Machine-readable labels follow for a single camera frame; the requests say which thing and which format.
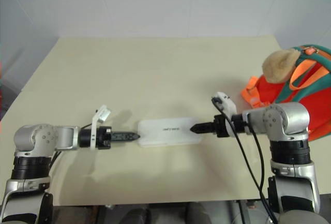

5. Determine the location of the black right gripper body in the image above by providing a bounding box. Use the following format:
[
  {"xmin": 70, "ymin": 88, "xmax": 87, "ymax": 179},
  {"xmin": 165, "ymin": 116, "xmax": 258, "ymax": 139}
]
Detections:
[{"xmin": 213, "ymin": 114, "xmax": 229, "ymax": 139}]

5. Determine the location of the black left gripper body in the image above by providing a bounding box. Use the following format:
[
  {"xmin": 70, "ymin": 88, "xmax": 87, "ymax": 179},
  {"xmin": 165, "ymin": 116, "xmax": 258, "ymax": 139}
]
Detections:
[{"xmin": 96, "ymin": 126, "xmax": 114, "ymax": 150}]

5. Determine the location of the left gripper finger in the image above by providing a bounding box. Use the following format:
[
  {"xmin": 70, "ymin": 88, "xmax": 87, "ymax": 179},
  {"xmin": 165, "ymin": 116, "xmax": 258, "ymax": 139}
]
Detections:
[
  {"xmin": 111, "ymin": 136, "xmax": 141, "ymax": 143},
  {"xmin": 111, "ymin": 130, "xmax": 141, "ymax": 138}
]

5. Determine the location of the white box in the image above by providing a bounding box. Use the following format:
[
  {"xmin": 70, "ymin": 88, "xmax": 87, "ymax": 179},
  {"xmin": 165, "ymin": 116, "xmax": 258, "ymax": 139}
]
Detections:
[{"xmin": 137, "ymin": 117, "xmax": 201, "ymax": 148}]

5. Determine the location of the orange and teal backpack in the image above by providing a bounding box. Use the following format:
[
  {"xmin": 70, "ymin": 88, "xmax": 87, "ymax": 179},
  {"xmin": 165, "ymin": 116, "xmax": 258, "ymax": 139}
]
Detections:
[{"xmin": 240, "ymin": 43, "xmax": 331, "ymax": 142}]

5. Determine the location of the grey rounded shape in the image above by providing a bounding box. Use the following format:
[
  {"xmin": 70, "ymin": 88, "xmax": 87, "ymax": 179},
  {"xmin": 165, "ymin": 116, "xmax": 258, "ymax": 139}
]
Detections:
[{"xmin": 277, "ymin": 211, "xmax": 324, "ymax": 224}]

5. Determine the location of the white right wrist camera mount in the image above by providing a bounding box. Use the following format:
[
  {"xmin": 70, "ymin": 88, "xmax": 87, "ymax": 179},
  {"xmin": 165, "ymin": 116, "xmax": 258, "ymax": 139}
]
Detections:
[{"xmin": 211, "ymin": 92, "xmax": 238, "ymax": 137}]

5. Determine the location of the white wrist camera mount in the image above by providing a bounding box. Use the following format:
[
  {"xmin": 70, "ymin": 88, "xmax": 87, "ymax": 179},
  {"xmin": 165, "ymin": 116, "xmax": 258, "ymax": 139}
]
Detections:
[
  {"xmin": 90, "ymin": 104, "xmax": 113, "ymax": 151},
  {"xmin": 211, "ymin": 92, "xmax": 238, "ymax": 137}
]

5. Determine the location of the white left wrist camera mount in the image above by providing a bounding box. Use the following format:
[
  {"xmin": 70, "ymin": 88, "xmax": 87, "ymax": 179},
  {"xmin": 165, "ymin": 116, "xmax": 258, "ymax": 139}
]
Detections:
[{"xmin": 90, "ymin": 104, "xmax": 113, "ymax": 151}]

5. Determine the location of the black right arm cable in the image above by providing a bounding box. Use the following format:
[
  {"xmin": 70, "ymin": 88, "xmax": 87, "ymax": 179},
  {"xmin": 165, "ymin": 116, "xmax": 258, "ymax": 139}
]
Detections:
[{"xmin": 211, "ymin": 97, "xmax": 276, "ymax": 223}]

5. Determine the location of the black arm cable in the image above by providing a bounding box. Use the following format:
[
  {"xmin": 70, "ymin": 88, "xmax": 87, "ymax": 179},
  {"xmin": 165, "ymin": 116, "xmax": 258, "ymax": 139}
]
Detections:
[
  {"xmin": 211, "ymin": 97, "xmax": 276, "ymax": 223},
  {"xmin": 49, "ymin": 123, "xmax": 95, "ymax": 169}
]

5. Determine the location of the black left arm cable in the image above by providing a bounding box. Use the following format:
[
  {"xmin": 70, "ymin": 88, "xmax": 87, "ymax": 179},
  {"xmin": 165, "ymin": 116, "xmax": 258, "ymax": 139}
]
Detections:
[{"xmin": 49, "ymin": 123, "xmax": 95, "ymax": 169}]

